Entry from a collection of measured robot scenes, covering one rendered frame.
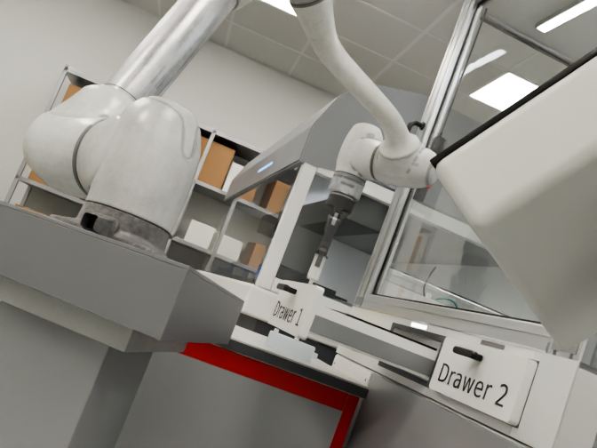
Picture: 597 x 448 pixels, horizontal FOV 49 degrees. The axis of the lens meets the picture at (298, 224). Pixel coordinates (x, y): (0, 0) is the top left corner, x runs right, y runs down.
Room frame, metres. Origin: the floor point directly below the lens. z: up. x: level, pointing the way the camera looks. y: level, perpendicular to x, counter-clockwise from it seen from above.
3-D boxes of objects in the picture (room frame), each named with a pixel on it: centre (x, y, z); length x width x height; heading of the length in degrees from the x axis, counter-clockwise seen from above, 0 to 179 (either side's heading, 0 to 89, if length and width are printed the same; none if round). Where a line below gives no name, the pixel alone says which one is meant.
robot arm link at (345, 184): (1.74, -0.09, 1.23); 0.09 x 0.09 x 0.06
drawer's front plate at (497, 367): (1.20, -0.40, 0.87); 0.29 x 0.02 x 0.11; 13
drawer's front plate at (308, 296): (1.44, -0.06, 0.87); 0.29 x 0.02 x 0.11; 13
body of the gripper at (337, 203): (1.74, -0.09, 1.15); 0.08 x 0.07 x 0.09; 177
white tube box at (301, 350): (1.73, -0.09, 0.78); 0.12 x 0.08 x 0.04; 87
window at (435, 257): (1.47, -0.37, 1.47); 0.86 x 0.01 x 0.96; 13
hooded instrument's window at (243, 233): (3.25, -0.29, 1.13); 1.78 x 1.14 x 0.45; 13
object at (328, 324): (1.49, -0.26, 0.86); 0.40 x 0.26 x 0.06; 103
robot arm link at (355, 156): (1.73, -0.10, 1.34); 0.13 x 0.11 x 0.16; 53
